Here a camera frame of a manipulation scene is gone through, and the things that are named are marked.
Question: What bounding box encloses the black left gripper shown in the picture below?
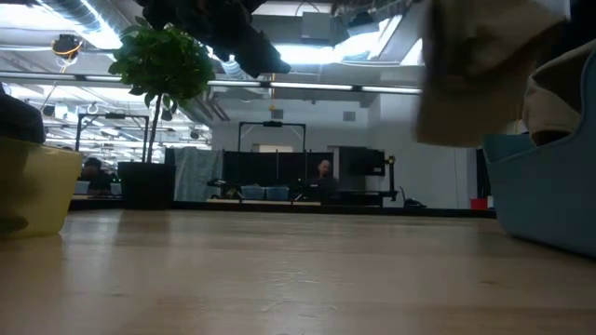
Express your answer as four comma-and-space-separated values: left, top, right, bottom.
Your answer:
134, 0, 292, 78

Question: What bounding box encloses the beige baseball cap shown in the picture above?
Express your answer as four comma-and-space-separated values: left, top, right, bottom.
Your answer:
521, 39, 596, 148
415, 0, 572, 149

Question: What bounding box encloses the long LED light bar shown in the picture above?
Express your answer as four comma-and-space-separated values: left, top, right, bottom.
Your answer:
0, 72, 423, 98

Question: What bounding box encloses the grey ceiling box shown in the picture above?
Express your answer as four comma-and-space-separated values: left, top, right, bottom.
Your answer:
300, 11, 334, 41

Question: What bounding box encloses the green plant in black pot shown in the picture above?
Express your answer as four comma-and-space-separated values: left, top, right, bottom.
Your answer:
107, 15, 218, 209

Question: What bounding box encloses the black room divider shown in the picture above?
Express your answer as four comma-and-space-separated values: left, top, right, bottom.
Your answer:
222, 150, 334, 188

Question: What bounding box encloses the grey fabric cover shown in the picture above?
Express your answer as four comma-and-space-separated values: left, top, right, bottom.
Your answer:
172, 147, 224, 202

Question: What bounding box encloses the blue plastic storage bin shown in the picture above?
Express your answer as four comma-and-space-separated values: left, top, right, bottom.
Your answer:
265, 185, 291, 202
240, 185, 266, 202

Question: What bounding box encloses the person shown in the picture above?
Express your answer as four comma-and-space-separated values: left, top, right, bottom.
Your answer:
79, 156, 114, 195
305, 159, 340, 202

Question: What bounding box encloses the black monitor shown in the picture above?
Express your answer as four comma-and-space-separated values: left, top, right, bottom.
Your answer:
338, 146, 386, 178

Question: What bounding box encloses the black stand yellow knob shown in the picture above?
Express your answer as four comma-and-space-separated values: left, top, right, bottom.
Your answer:
384, 154, 400, 202

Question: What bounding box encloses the teal plastic bin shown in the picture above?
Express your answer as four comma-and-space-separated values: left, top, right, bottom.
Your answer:
481, 48, 596, 260

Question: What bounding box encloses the black yellow ceiling reel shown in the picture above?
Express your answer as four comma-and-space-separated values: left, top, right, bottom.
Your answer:
50, 33, 85, 60

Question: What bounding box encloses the yellow plastic bin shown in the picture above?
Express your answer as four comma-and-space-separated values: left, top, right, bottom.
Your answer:
0, 136, 84, 240

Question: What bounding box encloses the black background rig frame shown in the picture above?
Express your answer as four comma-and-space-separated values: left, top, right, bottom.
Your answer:
237, 120, 307, 153

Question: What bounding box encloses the black aluminium table frame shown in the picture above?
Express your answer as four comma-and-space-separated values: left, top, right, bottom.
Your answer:
69, 199, 497, 219

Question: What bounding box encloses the silver ventilation duct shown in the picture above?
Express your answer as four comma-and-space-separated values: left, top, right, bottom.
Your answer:
34, 0, 123, 50

